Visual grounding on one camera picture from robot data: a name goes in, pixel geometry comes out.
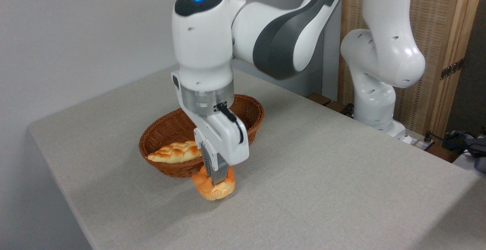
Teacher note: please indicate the round orange bread bun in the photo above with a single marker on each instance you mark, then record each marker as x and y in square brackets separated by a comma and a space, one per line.
[207, 190]

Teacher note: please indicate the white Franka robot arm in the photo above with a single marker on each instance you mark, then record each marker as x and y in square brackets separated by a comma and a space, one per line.
[205, 45]

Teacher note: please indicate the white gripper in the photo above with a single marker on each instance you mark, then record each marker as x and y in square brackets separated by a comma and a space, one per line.
[228, 140]

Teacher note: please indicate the brown wicker oval basket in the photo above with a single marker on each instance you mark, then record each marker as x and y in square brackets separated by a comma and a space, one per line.
[167, 128]

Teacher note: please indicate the dark grey device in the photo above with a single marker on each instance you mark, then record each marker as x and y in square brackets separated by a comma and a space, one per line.
[479, 152]

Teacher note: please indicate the brown wooden block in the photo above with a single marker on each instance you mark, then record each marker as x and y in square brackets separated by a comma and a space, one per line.
[321, 99]

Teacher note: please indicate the long braided bread loaf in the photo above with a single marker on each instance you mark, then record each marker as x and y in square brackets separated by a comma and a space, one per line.
[174, 153]

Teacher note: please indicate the beige tablecloth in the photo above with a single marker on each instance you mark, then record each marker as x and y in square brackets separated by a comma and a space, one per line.
[322, 181]

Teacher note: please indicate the dark metal hinge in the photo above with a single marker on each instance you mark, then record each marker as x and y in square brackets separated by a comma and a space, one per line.
[452, 69]

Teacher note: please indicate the wooden folding screen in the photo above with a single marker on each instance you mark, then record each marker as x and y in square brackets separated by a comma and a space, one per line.
[436, 18]

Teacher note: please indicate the white power strip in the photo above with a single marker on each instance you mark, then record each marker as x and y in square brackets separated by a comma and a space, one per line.
[421, 143]

